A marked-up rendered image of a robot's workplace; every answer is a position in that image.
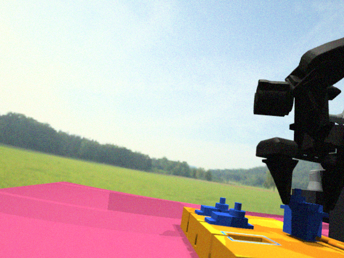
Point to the yellow flat plate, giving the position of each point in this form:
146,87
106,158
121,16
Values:
219,232

